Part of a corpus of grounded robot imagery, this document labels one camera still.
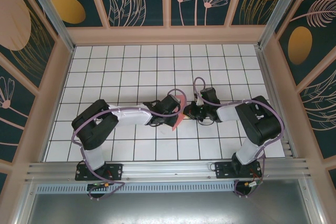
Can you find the pink square paper sheet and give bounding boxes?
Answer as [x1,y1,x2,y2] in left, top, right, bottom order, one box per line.
[171,94,186,132]

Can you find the grey metal sheet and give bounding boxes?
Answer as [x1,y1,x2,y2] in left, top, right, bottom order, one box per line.
[26,192,318,224]

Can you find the orange circle leaves art panel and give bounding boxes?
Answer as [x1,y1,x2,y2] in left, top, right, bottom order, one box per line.
[93,0,166,28]

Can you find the orange oval feather art panel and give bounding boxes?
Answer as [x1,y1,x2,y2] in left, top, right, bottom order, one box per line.
[274,0,336,87]

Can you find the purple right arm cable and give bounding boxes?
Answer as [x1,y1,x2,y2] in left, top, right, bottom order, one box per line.
[193,76,286,199]

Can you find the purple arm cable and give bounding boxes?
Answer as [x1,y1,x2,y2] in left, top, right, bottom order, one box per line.
[193,76,286,199]
[71,88,186,201]

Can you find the long aluminium mounting rail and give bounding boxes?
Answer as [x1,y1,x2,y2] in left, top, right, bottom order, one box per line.
[25,157,313,183]

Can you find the aluminium table side rail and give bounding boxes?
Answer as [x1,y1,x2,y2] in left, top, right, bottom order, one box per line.
[254,45,295,158]

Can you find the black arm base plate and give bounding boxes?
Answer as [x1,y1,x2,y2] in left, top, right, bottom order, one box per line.
[75,163,124,182]
[214,161,263,180]

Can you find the grey slotted cable duct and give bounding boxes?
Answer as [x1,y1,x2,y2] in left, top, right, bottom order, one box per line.
[34,183,237,194]

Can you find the pink flowers wall art panel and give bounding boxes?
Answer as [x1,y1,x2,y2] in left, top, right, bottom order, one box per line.
[167,0,238,28]

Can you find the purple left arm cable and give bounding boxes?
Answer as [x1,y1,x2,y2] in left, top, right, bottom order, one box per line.
[71,88,186,201]

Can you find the aluminium corner post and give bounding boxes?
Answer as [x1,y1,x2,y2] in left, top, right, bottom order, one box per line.
[258,0,312,49]
[21,0,77,53]

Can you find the pink leaves wall art panel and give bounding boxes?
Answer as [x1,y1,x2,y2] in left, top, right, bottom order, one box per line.
[296,62,336,161]

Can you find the single flower wall art panel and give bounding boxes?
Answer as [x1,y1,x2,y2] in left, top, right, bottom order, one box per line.
[0,53,39,163]

